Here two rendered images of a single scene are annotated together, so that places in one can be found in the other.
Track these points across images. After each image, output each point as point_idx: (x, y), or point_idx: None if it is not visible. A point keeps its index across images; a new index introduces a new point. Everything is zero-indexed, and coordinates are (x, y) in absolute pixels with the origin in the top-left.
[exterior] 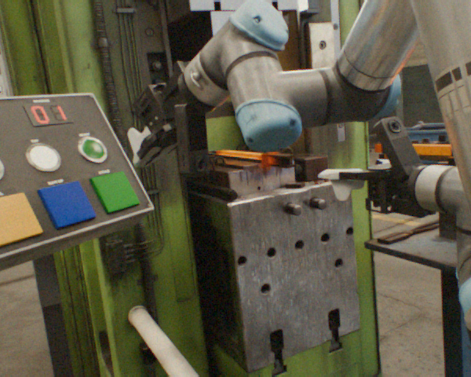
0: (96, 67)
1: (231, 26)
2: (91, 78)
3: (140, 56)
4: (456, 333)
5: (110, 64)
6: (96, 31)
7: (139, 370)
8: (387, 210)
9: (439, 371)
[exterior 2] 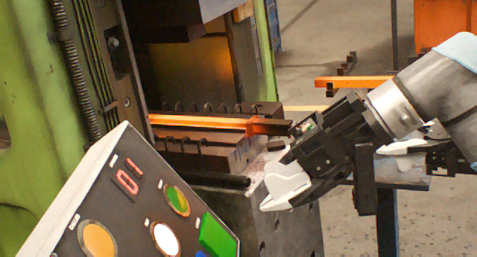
0: (59, 68)
1: (460, 68)
2: (57, 85)
3: (99, 37)
4: (390, 230)
5: (79, 59)
6: (51, 18)
7: None
8: (455, 173)
9: (326, 255)
